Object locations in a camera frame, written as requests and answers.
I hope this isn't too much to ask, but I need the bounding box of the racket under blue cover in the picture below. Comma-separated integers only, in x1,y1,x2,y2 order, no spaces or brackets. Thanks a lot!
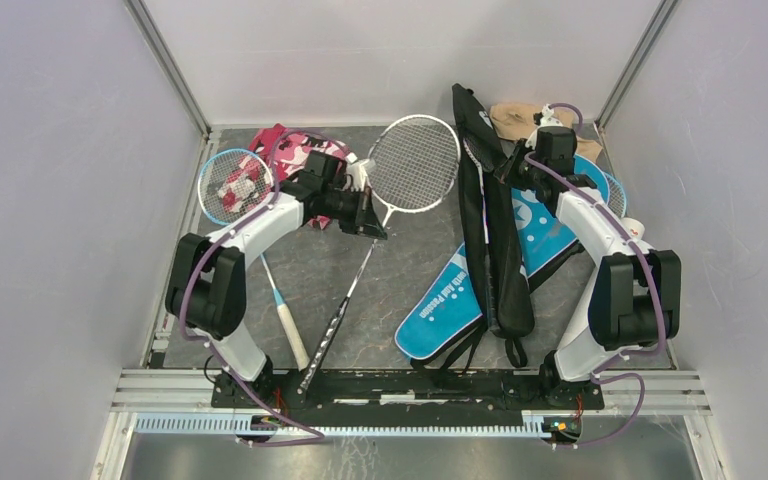
604,172,628,218

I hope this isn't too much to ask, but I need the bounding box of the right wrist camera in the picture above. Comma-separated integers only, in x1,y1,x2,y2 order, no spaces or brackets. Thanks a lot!
526,104,563,148

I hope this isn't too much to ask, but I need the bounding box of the white racket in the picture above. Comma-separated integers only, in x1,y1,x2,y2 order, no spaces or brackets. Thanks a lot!
463,136,500,335
297,114,462,395

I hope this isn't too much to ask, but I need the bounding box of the black Crossway racket cover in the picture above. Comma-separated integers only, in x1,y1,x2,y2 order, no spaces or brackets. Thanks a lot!
451,83,535,339

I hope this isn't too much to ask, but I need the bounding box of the blue Sport racket cover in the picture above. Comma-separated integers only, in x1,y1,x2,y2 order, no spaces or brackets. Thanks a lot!
394,189,580,361

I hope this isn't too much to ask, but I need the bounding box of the blue frame badminton racket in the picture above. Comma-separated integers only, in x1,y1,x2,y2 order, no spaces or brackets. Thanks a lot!
198,149,310,370

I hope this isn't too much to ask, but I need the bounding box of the pink camouflage cloth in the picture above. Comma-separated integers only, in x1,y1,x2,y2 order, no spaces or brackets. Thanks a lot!
206,124,351,224

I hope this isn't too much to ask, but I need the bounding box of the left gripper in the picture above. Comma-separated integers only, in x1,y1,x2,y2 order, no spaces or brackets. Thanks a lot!
322,186,387,242

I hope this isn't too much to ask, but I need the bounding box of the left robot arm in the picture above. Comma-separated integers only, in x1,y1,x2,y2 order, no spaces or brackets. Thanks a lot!
165,149,387,408

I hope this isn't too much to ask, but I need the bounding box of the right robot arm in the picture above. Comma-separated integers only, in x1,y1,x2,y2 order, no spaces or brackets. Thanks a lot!
496,126,681,408

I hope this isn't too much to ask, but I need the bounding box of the white shuttlecock tube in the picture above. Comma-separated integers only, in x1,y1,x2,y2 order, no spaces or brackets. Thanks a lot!
620,217,645,240

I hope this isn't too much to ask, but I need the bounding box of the beige cloth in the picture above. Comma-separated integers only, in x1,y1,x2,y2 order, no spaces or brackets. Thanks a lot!
489,102,603,162

